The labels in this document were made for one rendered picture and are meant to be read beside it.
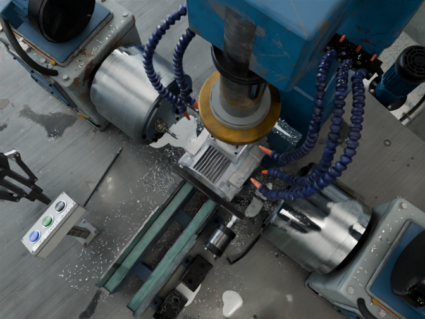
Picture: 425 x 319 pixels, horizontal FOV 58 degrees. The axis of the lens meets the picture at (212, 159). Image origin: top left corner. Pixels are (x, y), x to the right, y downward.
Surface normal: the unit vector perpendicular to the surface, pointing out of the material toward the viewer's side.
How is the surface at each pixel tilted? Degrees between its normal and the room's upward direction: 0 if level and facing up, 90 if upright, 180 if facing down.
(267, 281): 0
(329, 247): 32
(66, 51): 0
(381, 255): 0
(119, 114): 54
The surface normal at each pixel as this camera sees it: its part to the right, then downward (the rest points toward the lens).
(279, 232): -0.49, 0.47
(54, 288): 0.00, -0.25
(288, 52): -0.60, 0.77
